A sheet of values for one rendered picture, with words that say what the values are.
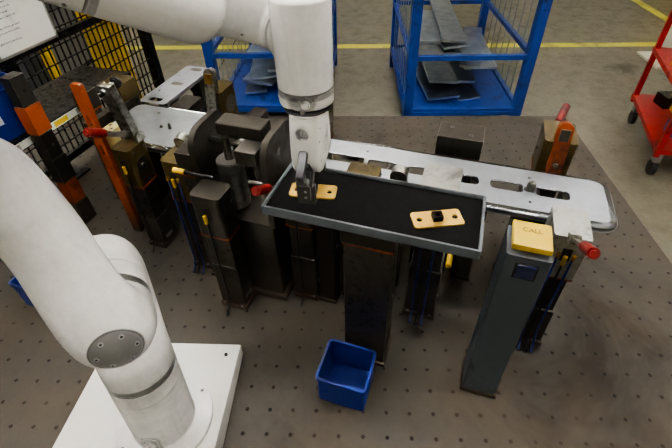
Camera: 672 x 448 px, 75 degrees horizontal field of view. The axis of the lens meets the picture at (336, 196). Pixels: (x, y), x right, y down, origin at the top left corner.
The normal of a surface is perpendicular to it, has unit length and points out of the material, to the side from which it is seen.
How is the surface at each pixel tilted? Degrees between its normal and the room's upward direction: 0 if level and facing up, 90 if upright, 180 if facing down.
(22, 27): 90
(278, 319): 0
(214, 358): 5
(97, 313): 57
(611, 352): 0
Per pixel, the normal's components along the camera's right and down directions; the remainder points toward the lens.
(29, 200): 0.91, 0.07
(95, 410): -0.01, -0.82
